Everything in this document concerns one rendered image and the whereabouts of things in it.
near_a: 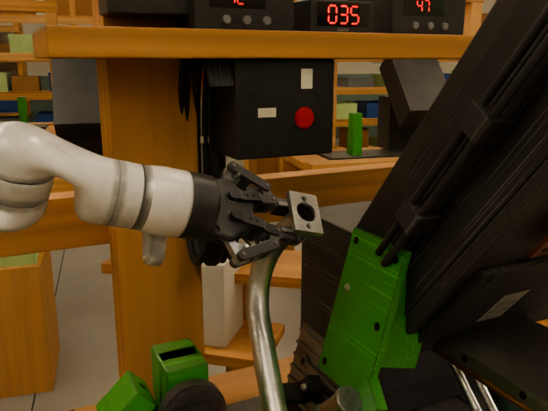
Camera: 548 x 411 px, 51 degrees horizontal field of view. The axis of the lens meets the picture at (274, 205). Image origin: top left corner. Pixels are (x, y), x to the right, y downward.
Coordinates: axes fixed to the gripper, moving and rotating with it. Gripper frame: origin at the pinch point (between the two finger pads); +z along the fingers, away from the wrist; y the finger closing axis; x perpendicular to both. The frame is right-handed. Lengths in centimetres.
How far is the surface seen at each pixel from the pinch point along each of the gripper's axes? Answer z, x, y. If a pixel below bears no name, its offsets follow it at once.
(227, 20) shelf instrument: -6.0, -1.6, 31.6
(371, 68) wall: 624, 529, 746
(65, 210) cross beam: -19.7, 36.0, 19.1
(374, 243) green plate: 12.6, -0.4, -1.4
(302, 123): 9.3, 5.3, 22.4
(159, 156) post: -8.6, 20.6, 22.2
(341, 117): 411, 420, 472
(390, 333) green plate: 14.9, 3.1, -12.2
